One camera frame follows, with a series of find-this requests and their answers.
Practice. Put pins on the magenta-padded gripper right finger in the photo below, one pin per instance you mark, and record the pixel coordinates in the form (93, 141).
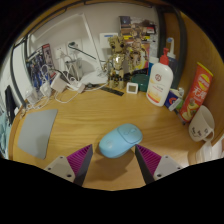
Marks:
(160, 164)

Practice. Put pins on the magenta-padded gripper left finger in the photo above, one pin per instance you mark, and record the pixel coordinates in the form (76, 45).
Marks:
(63, 165)

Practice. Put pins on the light blue computer mouse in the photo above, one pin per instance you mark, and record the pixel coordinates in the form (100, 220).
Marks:
(118, 141)

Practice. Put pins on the grey mouse pad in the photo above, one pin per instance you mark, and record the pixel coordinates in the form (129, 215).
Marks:
(36, 133)

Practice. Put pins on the clear lidded plastic container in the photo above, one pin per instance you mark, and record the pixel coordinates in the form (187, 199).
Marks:
(213, 151)

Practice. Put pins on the white printed mug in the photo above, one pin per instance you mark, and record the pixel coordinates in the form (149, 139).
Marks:
(201, 125)

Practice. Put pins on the small blue box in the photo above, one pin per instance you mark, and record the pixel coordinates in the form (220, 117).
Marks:
(172, 99)

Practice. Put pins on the teal and white bedding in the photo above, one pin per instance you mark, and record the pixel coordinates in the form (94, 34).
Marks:
(3, 136)

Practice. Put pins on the white red-capped lotion pump bottle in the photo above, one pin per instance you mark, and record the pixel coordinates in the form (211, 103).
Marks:
(159, 85)

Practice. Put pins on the white plug adapter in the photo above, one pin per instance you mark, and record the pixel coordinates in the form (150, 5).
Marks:
(79, 87)

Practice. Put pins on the black backpack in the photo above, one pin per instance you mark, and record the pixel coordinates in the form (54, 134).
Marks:
(10, 105)

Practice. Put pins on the small white square clock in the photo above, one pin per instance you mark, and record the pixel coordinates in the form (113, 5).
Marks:
(132, 88)

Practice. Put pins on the red chips can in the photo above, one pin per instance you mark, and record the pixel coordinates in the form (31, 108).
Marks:
(197, 91)

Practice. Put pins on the white charger block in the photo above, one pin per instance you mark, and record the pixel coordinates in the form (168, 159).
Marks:
(59, 83)

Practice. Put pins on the dark green round tin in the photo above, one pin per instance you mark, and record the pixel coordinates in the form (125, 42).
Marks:
(141, 82)

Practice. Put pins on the flat black ruler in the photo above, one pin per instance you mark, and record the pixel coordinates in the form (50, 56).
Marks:
(112, 91)

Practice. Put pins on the white desk lamp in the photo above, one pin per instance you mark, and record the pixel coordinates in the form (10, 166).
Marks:
(95, 78)

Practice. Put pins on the silver metal cup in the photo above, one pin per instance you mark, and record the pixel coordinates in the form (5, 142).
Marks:
(74, 68)

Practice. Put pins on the blue model kit box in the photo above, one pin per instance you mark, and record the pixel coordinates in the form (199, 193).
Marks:
(38, 68)

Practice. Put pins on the brown tree creature figurine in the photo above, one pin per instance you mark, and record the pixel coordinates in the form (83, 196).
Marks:
(116, 63)

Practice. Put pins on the colourful printed poster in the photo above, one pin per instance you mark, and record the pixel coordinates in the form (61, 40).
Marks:
(146, 26)

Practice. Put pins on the white wall socket plate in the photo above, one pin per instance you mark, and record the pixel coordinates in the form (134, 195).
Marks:
(60, 52)
(77, 50)

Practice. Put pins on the dark grey metal frame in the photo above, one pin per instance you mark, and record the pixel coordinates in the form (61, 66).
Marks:
(182, 50)

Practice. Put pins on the white wall switch panel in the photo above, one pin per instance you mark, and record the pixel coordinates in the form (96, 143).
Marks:
(106, 40)

